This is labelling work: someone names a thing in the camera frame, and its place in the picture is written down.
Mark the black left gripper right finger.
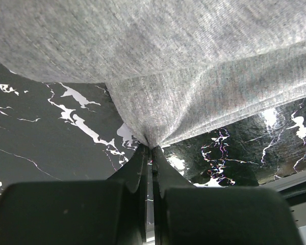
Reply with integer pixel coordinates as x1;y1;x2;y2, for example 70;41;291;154
152;147;302;244

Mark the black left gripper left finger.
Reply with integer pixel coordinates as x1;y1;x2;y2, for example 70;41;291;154
0;145;148;244

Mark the grey t shirt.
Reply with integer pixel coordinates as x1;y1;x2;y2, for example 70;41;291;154
0;1;306;148

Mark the aluminium frame rail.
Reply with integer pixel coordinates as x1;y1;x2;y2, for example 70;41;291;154
269;170;306;227

